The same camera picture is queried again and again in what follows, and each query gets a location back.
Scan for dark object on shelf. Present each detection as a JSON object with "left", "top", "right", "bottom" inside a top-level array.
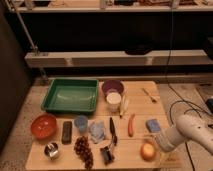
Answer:
[{"left": 125, "top": 43, "right": 153, "bottom": 55}]

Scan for purple bowl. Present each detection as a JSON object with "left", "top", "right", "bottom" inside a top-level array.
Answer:
[{"left": 102, "top": 79, "right": 124, "bottom": 96}]

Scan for blue sponge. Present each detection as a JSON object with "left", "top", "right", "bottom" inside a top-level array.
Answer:
[{"left": 146, "top": 119, "right": 161, "bottom": 133}]

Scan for small steel bowl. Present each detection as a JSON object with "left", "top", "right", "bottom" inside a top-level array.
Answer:
[{"left": 44, "top": 142, "right": 59, "bottom": 160}]

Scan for small metal fork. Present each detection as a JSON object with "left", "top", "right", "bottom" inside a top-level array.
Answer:
[{"left": 142, "top": 88, "right": 157, "bottom": 103}]

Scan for green plastic tray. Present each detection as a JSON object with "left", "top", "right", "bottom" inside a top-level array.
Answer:
[{"left": 41, "top": 78, "right": 99, "bottom": 114}]

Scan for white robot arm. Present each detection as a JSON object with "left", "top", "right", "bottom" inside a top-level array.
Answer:
[{"left": 155, "top": 115, "right": 213, "bottom": 155}]

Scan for black floor cables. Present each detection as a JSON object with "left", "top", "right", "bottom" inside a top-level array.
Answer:
[{"left": 164, "top": 6, "right": 213, "bottom": 171}]

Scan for yellow red apple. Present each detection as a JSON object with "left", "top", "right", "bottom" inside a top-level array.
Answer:
[{"left": 140, "top": 143, "right": 156, "bottom": 161}]

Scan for black binder clip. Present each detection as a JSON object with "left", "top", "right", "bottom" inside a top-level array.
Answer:
[{"left": 100, "top": 146, "right": 114, "bottom": 165}]

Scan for white cup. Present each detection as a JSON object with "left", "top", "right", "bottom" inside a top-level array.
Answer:
[{"left": 106, "top": 92, "right": 121, "bottom": 112}]

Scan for orange carrot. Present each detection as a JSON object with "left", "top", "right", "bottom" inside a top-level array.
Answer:
[{"left": 128, "top": 114, "right": 135, "bottom": 137}]

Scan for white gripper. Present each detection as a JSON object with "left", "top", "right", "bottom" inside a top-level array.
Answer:
[{"left": 155, "top": 128, "right": 176, "bottom": 152}]

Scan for red bowl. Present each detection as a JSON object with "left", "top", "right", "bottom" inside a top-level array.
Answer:
[{"left": 31, "top": 114, "right": 57, "bottom": 140}]

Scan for dark brown bar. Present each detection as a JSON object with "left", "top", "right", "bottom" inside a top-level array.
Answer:
[{"left": 62, "top": 121, "right": 72, "bottom": 144}]

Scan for bunch of dark grapes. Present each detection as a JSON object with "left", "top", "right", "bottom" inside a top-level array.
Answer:
[{"left": 74, "top": 136, "right": 93, "bottom": 170}]

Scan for white marker pen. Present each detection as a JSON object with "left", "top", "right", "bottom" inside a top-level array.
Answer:
[{"left": 119, "top": 95, "right": 129, "bottom": 118}]

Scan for blue plastic cup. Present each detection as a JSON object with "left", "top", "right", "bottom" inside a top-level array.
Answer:
[{"left": 74, "top": 115, "right": 88, "bottom": 133}]

